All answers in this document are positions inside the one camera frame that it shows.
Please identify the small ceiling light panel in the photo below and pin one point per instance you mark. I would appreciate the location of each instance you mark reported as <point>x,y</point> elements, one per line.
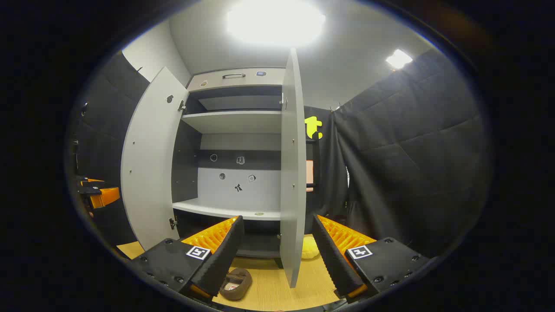
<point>399,59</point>

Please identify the yellow plush toy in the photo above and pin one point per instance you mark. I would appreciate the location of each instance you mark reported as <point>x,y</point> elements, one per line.
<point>310,248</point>

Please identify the brown fuzzy shoe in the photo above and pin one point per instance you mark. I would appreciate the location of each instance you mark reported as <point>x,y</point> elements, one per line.
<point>236,284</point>

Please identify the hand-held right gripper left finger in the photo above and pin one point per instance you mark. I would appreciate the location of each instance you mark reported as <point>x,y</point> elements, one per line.
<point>223,255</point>

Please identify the grey cabinet drawer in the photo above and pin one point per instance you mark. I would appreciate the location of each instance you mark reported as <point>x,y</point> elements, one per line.
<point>243,80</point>

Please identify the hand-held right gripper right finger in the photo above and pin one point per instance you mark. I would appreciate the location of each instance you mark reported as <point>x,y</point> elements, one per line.
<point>331,260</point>

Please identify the grey cabinet door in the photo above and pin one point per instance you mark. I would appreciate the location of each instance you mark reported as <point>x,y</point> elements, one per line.
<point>292,173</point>
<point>151,164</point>

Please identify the large ceiling light panel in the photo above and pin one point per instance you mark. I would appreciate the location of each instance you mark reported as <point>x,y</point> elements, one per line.
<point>275,21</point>

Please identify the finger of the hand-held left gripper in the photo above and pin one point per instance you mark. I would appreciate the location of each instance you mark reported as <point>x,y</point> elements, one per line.
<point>94,180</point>
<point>106,197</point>

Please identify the grey shoe cabinet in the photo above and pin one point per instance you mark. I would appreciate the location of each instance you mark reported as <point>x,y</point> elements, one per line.
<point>234,121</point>

